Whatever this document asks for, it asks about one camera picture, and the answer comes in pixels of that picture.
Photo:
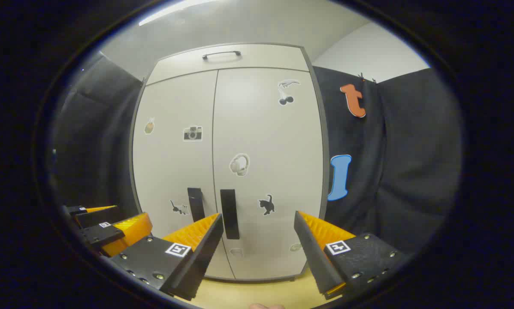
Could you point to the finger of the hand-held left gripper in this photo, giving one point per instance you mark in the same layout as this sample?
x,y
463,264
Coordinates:
x,y
102,234
98,218

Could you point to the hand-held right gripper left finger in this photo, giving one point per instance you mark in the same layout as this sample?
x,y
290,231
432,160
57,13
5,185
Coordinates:
x,y
197,262

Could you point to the white cabinet top flap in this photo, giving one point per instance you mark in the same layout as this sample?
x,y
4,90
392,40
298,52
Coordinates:
x,y
265,58

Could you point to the black backdrop cloth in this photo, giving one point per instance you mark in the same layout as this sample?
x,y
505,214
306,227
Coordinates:
x,y
411,163

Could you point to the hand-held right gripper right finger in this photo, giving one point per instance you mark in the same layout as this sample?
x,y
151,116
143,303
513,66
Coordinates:
x,y
315,257

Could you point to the white double-door shoe cabinet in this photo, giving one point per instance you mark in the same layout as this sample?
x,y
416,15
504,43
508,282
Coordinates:
x,y
317,128

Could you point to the white cabinet door camera sticker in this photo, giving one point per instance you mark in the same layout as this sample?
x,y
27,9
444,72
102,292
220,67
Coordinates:
x,y
171,167

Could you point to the white cabinet door headphone sticker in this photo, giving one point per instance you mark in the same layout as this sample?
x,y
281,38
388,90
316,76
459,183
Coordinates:
x,y
270,141

